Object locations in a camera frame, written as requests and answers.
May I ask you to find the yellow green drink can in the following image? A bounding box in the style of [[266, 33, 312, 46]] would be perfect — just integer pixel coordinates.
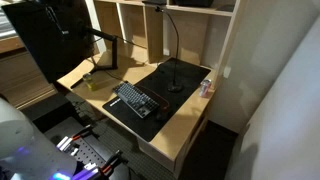
[[82, 73, 97, 91]]

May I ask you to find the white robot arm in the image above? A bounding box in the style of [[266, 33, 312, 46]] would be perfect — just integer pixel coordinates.
[[0, 99, 77, 180]]

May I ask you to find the large black desk mat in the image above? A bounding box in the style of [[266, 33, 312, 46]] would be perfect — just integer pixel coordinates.
[[103, 58, 210, 142]]

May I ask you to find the black gooseneck desk lamp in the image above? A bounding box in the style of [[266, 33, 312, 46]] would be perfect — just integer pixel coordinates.
[[154, 5, 184, 94]]

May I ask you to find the red white soda can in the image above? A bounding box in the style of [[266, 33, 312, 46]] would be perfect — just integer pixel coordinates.
[[199, 79, 212, 97]]

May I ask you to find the light wooden desk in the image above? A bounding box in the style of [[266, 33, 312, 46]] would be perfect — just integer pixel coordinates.
[[57, 55, 215, 178]]

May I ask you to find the dark red wrist rest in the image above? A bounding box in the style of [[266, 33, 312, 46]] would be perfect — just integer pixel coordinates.
[[139, 86, 170, 111]]

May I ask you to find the black mechanical keyboard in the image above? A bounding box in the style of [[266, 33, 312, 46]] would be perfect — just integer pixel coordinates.
[[113, 82, 159, 118]]

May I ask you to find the black computer mouse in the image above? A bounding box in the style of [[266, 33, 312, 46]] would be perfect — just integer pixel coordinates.
[[156, 111, 168, 121]]

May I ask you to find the wooden shelf hutch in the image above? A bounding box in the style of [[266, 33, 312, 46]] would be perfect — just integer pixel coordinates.
[[87, 0, 248, 87]]

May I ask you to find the black red clamp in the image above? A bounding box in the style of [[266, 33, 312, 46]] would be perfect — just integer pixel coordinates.
[[99, 150, 128, 177], [71, 125, 97, 141]]

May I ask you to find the black computer monitor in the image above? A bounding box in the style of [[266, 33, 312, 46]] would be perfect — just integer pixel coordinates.
[[2, 0, 94, 83]]

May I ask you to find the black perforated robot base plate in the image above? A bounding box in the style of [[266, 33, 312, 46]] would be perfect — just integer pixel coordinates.
[[43, 116, 134, 180]]

